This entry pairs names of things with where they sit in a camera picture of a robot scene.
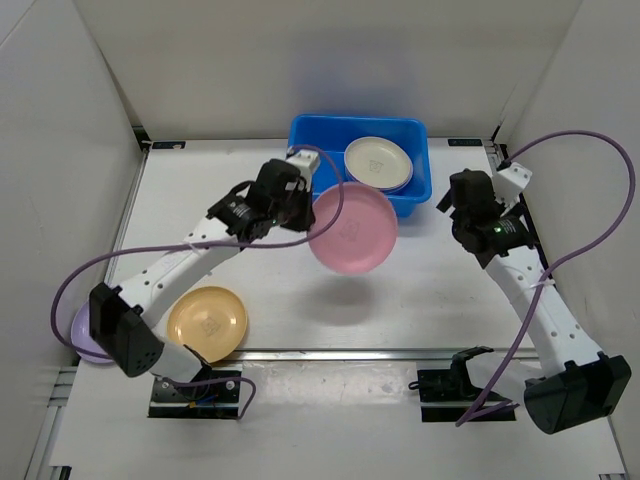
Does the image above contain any pink plate back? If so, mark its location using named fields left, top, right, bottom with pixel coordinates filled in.
left=346, top=170, right=412, bottom=194

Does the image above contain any pink plate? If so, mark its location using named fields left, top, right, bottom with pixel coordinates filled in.
left=309, top=182, right=398, bottom=275
left=346, top=170, right=412, bottom=194

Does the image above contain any pink plate front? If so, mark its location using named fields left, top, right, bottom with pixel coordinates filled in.
left=309, top=182, right=398, bottom=275

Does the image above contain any cream plate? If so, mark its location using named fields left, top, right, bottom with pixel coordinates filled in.
left=344, top=136, right=413, bottom=190

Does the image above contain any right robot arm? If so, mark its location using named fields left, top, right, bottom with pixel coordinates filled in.
left=437, top=166, right=632, bottom=434

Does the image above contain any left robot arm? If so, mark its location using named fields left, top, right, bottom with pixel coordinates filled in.
left=89, top=150, right=320, bottom=400

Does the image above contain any yellow plate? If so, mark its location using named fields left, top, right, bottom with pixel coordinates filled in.
left=166, top=286, right=248, bottom=363

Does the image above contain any purple plate front left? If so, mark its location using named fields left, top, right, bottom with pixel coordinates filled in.
left=71, top=302, right=113, bottom=365

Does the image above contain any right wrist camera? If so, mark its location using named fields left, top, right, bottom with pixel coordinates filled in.
left=492, top=163, right=533, bottom=210

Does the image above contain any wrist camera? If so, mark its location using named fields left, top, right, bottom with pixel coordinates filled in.
left=492, top=163, right=533, bottom=210
left=286, top=148, right=321, bottom=190

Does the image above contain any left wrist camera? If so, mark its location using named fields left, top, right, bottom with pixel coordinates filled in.
left=286, top=148, right=321, bottom=190

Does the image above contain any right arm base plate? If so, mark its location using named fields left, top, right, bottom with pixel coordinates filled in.
left=407, top=367, right=517, bottom=424

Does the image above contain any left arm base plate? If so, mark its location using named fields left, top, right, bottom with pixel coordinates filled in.
left=147, top=369, right=242, bottom=420

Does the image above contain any left aluminium rail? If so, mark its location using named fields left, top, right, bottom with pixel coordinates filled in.
left=24, top=144, right=151, bottom=480

